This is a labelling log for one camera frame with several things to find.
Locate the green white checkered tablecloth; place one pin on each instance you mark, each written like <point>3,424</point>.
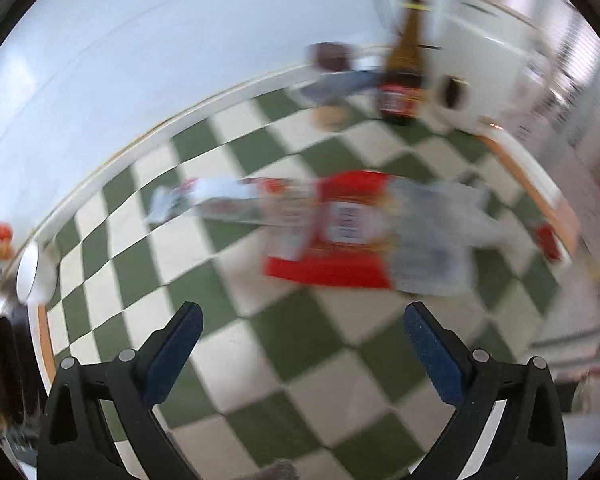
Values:
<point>300,330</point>

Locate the red snack bag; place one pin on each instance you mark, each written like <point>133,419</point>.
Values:
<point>350,225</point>

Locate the clear plastic bag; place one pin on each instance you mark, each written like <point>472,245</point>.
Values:
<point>429,240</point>

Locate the brown sauce bottle red label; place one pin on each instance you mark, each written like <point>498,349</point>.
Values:
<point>399,85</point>

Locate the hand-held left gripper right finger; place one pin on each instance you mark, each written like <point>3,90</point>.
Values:
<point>432,355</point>

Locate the clear spice jar brown lid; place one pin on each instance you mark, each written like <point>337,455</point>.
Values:
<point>330,57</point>

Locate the beige slipper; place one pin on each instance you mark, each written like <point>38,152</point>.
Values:
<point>584,392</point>

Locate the dark blue flat object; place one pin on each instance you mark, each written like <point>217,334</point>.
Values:
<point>340,86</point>

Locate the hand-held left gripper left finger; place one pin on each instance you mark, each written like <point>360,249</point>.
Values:
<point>172,350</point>

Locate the small red sachet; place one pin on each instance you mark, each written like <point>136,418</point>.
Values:
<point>548,242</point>

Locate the white bowl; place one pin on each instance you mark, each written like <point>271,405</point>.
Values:
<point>35,272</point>

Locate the long white wrapper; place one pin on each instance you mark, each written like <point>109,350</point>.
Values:
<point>220,200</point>

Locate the grey fuzzy slipper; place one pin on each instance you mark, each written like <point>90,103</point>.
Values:
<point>277,471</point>

